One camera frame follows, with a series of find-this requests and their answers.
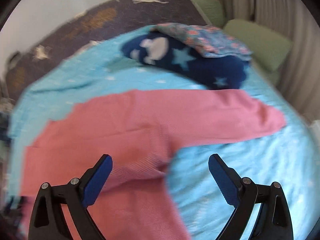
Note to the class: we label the beige pleated curtain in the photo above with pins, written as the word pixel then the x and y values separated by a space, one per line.
pixel 299 82

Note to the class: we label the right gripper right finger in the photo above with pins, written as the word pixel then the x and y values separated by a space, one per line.
pixel 273 220

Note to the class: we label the navy star fleece garment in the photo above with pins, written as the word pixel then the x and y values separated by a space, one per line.
pixel 163 51

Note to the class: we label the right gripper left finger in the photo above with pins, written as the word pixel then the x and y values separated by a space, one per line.
pixel 47 219

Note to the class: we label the green pillow front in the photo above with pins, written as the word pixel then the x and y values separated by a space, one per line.
pixel 269 48

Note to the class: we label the dark deer-print mattress cover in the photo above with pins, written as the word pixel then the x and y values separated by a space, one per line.
pixel 99 23

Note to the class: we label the pink knit garment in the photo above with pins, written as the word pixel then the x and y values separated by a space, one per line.
pixel 141 131

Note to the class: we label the green pillow near headboard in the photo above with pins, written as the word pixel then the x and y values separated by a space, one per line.
pixel 213 12

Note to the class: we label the light blue star quilt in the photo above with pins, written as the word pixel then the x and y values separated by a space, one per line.
pixel 290 156

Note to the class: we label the floral patterned folded garment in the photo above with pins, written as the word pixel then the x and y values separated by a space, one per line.
pixel 209 41

